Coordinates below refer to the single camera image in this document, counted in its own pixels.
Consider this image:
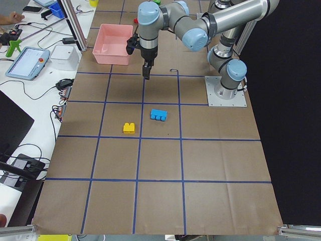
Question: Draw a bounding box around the blue plastic bin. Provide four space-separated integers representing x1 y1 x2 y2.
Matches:
49 2 65 19

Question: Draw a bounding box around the person hand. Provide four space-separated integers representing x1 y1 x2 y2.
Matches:
0 12 25 26

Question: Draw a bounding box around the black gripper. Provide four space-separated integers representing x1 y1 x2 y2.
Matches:
140 46 158 80

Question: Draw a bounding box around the brown paper table cover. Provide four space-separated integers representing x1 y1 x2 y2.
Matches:
32 0 284 236

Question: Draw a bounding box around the teach pendant tablet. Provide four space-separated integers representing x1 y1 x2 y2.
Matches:
5 47 51 80

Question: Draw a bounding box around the green handled reacher grabber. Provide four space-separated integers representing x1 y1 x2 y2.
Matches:
6 19 65 57

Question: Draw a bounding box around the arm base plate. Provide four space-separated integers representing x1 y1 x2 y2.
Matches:
205 76 247 107

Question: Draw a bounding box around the blue toy block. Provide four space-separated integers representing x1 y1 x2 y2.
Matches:
150 109 168 122

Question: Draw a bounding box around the aluminium frame post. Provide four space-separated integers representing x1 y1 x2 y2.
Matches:
57 0 88 52

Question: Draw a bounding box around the black phone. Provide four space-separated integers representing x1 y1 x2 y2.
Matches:
23 6 42 13

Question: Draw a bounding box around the green toy block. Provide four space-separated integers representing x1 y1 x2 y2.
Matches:
153 0 161 5

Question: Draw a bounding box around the black power adapter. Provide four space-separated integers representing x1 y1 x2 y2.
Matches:
62 37 76 45

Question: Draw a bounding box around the white square box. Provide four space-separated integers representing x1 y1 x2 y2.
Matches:
50 45 79 71

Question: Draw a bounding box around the pink plastic box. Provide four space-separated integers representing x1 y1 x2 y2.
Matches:
92 24 133 65

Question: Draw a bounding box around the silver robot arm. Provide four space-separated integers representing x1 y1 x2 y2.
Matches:
127 1 279 100

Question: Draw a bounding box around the yellow toy block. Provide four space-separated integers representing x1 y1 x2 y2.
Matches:
123 123 135 134

